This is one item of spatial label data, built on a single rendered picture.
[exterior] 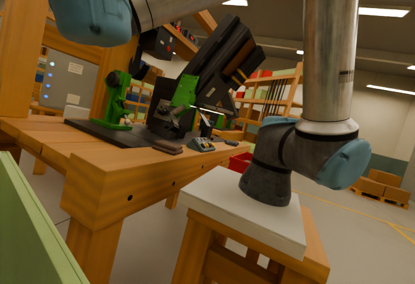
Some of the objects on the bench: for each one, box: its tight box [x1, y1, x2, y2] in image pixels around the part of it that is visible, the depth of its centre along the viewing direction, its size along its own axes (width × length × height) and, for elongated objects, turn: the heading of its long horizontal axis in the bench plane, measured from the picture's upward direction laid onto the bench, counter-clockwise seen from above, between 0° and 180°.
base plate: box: [64, 119, 225, 149], centre depth 124 cm, size 42×110×2 cm, turn 81°
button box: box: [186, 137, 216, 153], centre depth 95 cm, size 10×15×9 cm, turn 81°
